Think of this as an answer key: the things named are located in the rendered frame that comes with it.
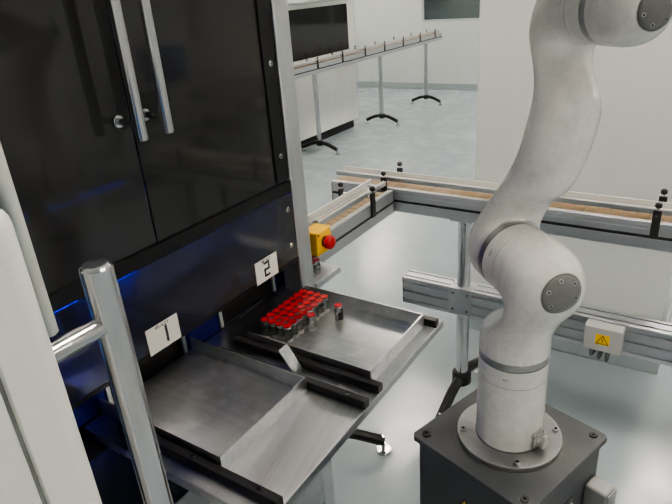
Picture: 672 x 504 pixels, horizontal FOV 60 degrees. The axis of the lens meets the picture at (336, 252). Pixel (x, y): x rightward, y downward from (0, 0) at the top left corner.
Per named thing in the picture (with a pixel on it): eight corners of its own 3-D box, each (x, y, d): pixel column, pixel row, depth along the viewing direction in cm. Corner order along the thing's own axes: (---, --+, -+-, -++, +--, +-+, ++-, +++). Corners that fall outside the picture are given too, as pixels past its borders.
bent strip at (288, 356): (280, 372, 131) (278, 350, 128) (288, 365, 133) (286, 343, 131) (334, 390, 124) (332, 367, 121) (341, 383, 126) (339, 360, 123)
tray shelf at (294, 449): (84, 434, 119) (82, 427, 119) (290, 287, 172) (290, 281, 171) (267, 533, 95) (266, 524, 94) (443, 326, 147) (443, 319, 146)
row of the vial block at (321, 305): (282, 342, 141) (280, 326, 139) (324, 308, 155) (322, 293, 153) (289, 344, 140) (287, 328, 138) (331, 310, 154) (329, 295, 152)
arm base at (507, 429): (582, 435, 110) (593, 352, 102) (522, 490, 99) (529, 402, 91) (497, 390, 123) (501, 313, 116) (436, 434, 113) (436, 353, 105)
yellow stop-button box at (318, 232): (298, 253, 170) (295, 230, 167) (312, 243, 175) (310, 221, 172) (319, 257, 166) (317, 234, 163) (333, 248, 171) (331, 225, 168)
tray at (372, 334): (249, 344, 142) (247, 331, 141) (310, 296, 162) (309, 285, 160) (371, 384, 125) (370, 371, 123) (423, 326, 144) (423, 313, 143)
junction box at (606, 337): (582, 347, 204) (584, 325, 200) (585, 340, 207) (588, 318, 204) (619, 356, 197) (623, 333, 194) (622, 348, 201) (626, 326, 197)
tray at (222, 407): (102, 412, 122) (98, 398, 121) (192, 349, 142) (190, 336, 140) (223, 472, 105) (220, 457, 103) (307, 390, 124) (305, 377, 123)
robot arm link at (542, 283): (527, 329, 110) (536, 209, 100) (587, 388, 93) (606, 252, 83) (467, 341, 108) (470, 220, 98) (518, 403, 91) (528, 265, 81)
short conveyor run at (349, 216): (290, 290, 174) (285, 241, 168) (250, 279, 182) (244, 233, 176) (397, 213, 226) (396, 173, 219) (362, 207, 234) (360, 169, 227)
